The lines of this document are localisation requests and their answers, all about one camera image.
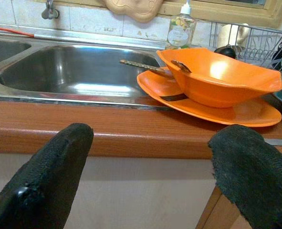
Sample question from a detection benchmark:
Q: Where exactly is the cream ceramic mug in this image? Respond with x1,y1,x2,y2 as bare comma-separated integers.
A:
218,23,251,48

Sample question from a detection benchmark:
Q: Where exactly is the orange cable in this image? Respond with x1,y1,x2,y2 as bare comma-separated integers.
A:
0,25,35,38

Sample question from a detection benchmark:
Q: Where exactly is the orange plastic plate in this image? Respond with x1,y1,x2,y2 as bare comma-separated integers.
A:
136,66,282,127

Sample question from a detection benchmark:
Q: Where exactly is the black ladle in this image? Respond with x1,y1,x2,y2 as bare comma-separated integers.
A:
214,45,237,59

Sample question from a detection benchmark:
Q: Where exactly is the orange plastic bowl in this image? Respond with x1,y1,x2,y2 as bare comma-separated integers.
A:
156,47,282,108

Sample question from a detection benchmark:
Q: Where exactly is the golden brown spoon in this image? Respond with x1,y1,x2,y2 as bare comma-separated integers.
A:
171,60,193,73
119,59,175,79

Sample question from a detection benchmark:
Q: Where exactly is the wood framed cabinet door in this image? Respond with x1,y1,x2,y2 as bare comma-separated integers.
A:
195,186,253,229

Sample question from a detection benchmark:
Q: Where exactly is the beige cabinet front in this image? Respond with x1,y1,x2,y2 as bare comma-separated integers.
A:
0,152,218,229

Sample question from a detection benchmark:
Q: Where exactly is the metal wall faucet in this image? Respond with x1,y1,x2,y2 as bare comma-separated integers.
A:
41,0,60,20

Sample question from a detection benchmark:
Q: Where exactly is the beige cutting board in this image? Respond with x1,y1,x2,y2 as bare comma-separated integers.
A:
102,0,165,23

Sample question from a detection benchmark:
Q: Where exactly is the stainless steel sink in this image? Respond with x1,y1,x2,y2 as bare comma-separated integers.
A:
0,22,170,112

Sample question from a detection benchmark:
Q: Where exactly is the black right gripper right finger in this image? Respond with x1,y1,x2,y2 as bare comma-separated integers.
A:
208,124,282,229

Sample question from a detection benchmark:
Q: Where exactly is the metal wire dish rack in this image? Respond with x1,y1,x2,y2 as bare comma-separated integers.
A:
209,21,282,74

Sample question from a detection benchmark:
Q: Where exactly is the metal countertop joint strip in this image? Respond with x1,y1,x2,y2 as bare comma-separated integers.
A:
264,138,282,147

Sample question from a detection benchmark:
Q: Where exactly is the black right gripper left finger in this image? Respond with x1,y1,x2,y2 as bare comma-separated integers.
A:
0,123,94,229

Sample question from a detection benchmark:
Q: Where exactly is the clear dish soap bottle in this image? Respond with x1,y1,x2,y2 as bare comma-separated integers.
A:
166,0,196,50

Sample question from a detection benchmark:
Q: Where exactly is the wooden window frame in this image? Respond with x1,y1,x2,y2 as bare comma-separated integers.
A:
35,0,282,28

